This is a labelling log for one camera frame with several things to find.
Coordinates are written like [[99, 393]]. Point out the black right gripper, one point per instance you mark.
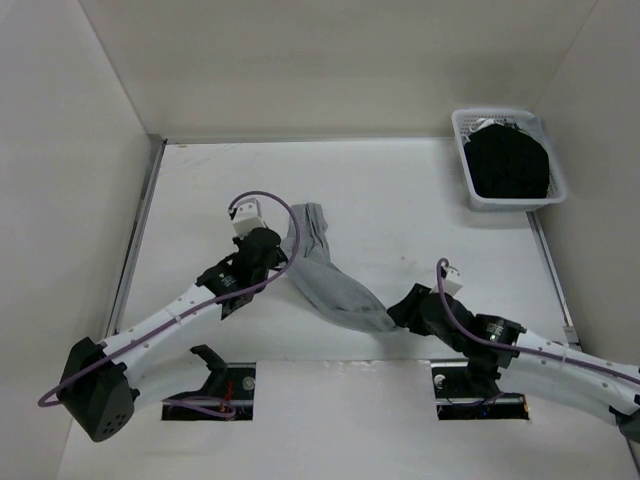
[[406, 313]]

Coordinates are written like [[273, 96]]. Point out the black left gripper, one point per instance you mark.
[[278, 260]]

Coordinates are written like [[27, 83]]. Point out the grey tank top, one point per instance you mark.
[[339, 298]]

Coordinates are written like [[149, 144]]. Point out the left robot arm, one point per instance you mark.
[[104, 383]]

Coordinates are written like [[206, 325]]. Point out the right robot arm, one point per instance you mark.
[[505, 357]]

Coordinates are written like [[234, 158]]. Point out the black tank top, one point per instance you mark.
[[505, 163]]

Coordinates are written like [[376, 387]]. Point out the white tank top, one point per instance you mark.
[[482, 123]]

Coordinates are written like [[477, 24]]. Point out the white plastic basket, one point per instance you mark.
[[529, 124]]

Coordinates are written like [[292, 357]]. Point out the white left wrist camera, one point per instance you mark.
[[246, 216]]

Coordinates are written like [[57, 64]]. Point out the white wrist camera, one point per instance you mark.
[[246, 216], [451, 280]]

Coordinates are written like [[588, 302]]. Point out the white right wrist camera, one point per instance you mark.
[[451, 280]]

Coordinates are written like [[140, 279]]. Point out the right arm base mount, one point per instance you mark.
[[457, 400]]

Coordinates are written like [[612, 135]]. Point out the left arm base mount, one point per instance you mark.
[[225, 394]]

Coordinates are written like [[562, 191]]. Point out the left aluminium table rail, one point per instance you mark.
[[125, 275]]

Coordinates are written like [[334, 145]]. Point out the aluminium table rail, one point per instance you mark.
[[571, 334], [125, 275]]

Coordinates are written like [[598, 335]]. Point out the right aluminium table rail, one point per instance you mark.
[[571, 334]]

